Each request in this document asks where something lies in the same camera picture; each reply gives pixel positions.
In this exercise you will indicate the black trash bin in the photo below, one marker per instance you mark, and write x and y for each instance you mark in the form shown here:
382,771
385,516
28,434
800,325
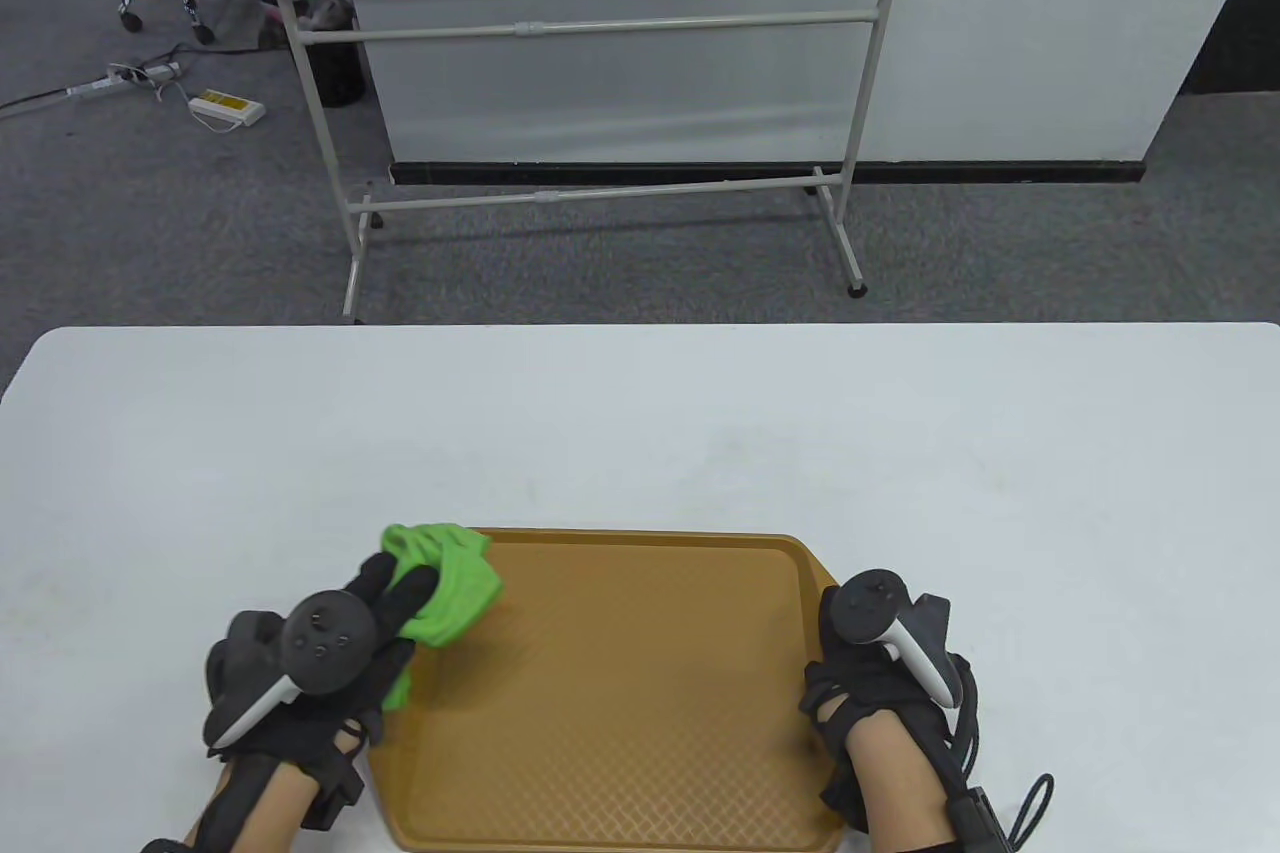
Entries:
340,73

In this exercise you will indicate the black white right controller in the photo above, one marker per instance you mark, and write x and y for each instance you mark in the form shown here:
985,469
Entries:
868,605

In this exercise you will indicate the person's right hand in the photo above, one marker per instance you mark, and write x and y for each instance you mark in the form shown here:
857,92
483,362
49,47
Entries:
860,683

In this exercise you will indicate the white yellow-labelled power strip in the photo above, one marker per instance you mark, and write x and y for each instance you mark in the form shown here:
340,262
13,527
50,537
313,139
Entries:
230,106

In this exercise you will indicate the brown plastic food tray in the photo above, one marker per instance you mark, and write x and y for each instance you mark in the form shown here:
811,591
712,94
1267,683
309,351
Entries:
620,693

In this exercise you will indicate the black white controller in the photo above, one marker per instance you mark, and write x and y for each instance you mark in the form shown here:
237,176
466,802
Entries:
868,605
325,638

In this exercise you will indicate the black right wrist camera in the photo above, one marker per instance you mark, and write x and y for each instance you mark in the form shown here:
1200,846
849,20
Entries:
978,823

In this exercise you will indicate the black white left controller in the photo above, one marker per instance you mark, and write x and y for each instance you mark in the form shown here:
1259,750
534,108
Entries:
325,638

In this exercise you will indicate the person's left forearm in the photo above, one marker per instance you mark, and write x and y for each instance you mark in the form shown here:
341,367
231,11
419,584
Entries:
265,813

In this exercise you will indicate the person's left hand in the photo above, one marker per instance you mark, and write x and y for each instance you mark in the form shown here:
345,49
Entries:
400,603

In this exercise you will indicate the person's right forearm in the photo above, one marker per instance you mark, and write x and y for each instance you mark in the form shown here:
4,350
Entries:
900,793

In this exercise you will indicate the green square towel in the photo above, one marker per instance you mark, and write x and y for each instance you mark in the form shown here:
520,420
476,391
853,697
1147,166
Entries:
460,593

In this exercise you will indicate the gray bag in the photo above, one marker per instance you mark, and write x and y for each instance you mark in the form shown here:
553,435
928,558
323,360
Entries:
245,18

